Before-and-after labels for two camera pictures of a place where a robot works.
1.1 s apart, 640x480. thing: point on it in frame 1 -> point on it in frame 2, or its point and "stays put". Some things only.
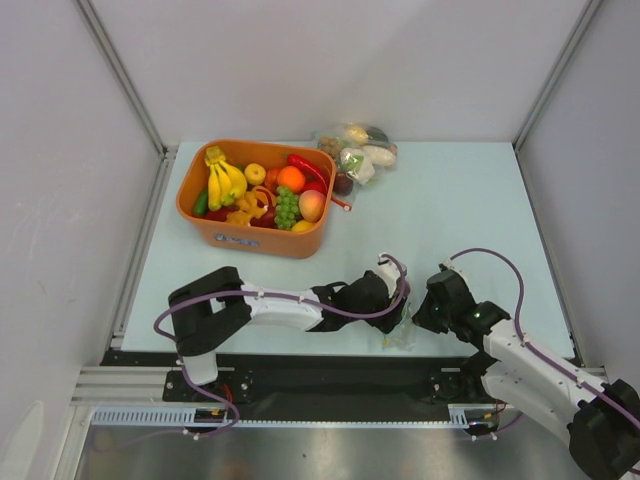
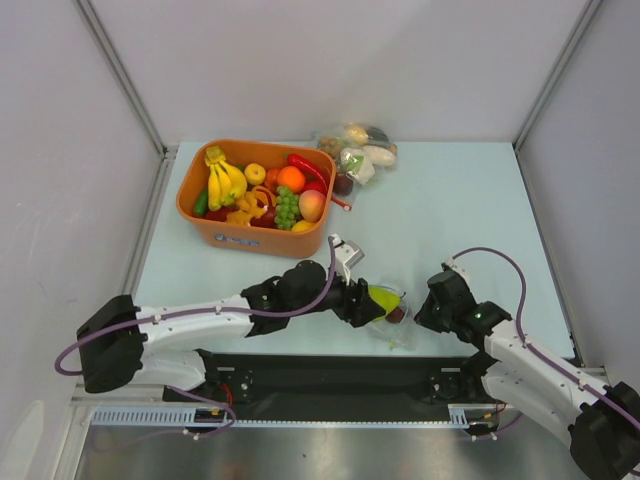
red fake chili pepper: (315, 177) stays put
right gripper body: (430, 315) stays put
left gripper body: (384, 322) -> (338, 300)
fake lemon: (302, 226) stays put
